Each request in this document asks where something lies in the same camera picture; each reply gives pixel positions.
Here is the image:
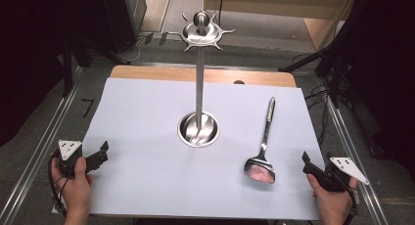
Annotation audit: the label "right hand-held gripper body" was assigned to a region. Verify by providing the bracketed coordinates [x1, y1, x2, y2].
[317, 152, 371, 193]

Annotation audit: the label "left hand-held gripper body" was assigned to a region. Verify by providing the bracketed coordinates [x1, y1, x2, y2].
[53, 139, 88, 180]

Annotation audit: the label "person's right hand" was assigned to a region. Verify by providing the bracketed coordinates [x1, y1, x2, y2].
[305, 173, 359, 219]

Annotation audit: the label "person's left hand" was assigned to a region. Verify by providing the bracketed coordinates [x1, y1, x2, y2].
[50, 153, 95, 215]

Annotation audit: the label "metal ladle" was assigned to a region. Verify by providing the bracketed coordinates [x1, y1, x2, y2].
[243, 96, 277, 185]

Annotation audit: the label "white table mat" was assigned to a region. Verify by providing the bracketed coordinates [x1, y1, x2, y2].
[81, 77, 323, 221]

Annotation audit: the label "black metal stand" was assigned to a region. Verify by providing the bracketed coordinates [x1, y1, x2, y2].
[61, 34, 132, 98]

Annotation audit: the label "black tripod stand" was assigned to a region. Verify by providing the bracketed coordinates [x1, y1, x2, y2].
[278, 0, 366, 110]

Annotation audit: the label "dark curtain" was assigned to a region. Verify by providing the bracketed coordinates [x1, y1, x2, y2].
[336, 0, 415, 182]
[0, 0, 111, 149]

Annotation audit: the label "stainless steel utensil rack stand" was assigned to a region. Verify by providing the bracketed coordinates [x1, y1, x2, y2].
[165, 10, 236, 149]

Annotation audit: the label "black cabinet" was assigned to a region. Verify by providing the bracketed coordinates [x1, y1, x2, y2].
[101, 0, 148, 54]

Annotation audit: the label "light wooden board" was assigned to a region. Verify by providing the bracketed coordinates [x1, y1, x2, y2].
[203, 0, 360, 52]

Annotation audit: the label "aluminium floor rail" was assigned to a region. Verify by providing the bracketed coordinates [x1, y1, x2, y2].
[0, 66, 85, 225]
[325, 96, 390, 225]

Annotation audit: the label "right hand-held gripper cable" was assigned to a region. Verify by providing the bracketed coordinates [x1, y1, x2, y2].
[342, 177, 360, 225]

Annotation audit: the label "hand-held gripper cable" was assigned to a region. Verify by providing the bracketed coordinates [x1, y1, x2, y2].
[342, 177, 360, 225]
[47, 152, 69, 217]

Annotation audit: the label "left hand-held gripper cable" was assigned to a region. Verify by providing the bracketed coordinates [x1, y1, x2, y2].
[47, 152, 69, 217]

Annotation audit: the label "black floor cables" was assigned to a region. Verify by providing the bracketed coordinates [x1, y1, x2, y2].
[302, 53, 331, 149]

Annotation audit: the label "white floor cable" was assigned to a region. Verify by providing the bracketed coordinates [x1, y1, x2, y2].
[112, 34, 150, 64]

